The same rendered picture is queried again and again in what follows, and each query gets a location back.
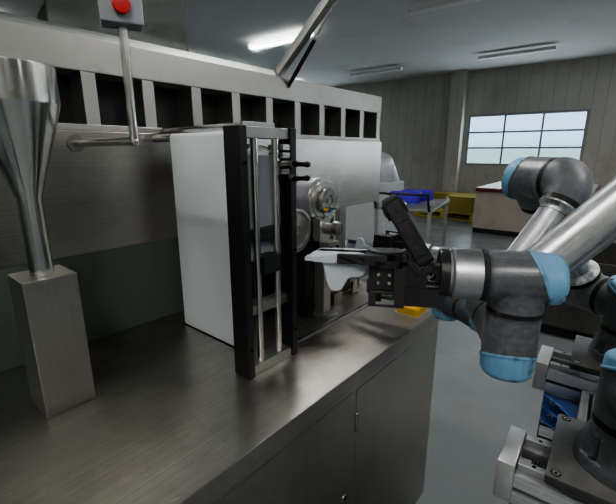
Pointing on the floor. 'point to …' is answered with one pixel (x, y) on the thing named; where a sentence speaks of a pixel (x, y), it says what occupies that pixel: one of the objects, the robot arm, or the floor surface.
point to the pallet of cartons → (460, 202)
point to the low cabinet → (499, 212)
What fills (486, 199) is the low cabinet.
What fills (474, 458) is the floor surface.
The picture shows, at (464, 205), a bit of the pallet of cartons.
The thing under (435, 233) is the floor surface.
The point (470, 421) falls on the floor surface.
